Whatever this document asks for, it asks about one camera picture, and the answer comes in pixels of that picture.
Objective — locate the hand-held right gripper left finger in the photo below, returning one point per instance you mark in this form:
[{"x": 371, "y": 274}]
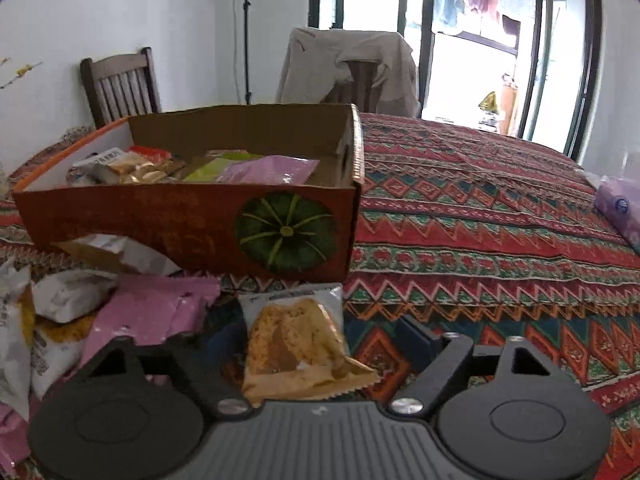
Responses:
[{"x": 197, "y": 372}]

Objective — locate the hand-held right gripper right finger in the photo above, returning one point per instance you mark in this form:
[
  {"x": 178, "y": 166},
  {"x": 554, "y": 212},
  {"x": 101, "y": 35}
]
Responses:
[{"x": 422, "y": 345}]

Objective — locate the heap of assorted snack packets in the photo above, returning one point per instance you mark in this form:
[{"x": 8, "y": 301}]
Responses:
[{"x": 145, "y": 310}]

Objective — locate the white packet brown snack picture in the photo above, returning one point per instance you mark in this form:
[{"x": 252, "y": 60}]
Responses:
[{"x": 295, "y": 345}]

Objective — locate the orange cardboard box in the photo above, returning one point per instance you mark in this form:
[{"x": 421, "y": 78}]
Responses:
[{"x": 175, "y": 230}]

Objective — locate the green snack packet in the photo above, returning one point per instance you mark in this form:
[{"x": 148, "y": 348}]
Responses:
[{"x": 210, "y": 167}]

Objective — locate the golden brown snack packet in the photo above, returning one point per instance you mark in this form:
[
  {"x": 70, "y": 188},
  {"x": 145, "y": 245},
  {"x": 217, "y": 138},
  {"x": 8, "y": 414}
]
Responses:
[{"x": 140, "y": 167}]

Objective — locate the purple snack packet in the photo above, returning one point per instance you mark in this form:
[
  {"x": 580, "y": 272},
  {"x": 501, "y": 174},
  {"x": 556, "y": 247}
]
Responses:
[{"x": 270, "y": 170}]

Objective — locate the small white snack packet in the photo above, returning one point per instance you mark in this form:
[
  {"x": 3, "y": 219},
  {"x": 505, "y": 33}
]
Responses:
[{"x": 100, "y": 160}]

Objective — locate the purple tissue pack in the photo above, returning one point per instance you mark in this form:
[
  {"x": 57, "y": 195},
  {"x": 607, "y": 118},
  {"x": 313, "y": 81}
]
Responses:
[{"x": 617, "y": 205}]

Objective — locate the orange cylinder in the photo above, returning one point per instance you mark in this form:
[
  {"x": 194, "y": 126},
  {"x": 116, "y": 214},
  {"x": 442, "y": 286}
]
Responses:
[{"x": 509, "y": 105}]

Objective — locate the jacket-draped wooden chair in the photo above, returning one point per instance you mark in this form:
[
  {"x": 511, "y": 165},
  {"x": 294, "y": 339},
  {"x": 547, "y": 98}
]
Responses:
[{"x": 362, "y": 87}]

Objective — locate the black framed glass door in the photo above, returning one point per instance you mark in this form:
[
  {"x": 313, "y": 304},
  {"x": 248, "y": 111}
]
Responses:
[{"x": 426, "y": 60}]

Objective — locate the beige jacket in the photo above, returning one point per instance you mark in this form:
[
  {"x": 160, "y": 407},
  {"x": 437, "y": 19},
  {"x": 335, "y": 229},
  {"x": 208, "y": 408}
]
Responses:
[{"x": 320, "y": 55}]

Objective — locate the dark wooden chair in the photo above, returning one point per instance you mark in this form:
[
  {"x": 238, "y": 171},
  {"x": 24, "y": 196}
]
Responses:
[{"x": 120, "y": 65}]

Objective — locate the black tripod pole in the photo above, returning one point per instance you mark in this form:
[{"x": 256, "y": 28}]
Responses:
[{"x": 246, "y": 35}]

